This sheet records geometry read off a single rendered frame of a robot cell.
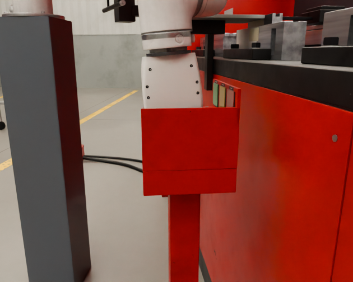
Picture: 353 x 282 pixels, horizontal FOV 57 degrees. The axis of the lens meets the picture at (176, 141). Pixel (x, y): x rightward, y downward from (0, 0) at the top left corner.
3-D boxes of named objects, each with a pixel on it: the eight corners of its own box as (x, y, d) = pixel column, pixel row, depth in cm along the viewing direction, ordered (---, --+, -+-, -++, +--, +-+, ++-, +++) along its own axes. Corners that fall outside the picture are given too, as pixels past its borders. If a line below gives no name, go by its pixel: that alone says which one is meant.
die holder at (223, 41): (199, 55, 184) (200, 37, 181) (210, 55, 184) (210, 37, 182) (223, 56, 136) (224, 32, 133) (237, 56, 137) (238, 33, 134)
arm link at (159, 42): (191, 31, 58) (192, 49, 59) (141, 36, 57) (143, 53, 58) (199, 28, 50) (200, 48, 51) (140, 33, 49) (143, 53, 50)
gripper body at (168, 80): (195, 43, 58) (199, 106, 61) (137, 48, 57) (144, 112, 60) (202, 42, 51) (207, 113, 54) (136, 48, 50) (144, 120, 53)
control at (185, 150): (143, 159, 75) (141, 79, 70) (213, 157, 76) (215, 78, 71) (143, 196, 56) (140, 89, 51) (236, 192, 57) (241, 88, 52)
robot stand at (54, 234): (29, 293, 126) (-9, 16, 100) (51, 263, 143) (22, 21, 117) (75, 296, 125) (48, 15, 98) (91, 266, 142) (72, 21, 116)
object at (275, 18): (247, 29, 111) (248, 19, 110) (256, 29, 111) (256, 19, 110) (272, 24, 92) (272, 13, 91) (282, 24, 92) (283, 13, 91)
